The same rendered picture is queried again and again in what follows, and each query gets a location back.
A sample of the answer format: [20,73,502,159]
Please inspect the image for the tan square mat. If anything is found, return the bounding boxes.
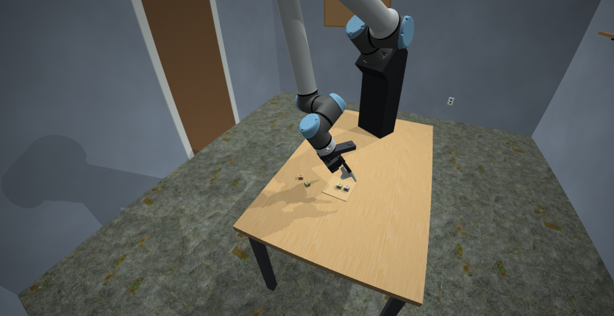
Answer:
[322,176,356,201]

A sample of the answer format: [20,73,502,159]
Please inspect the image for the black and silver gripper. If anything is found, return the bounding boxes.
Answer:
[317,147,357,182]

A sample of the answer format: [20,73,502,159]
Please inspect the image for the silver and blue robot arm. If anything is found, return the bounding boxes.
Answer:
[276,0,414,156]

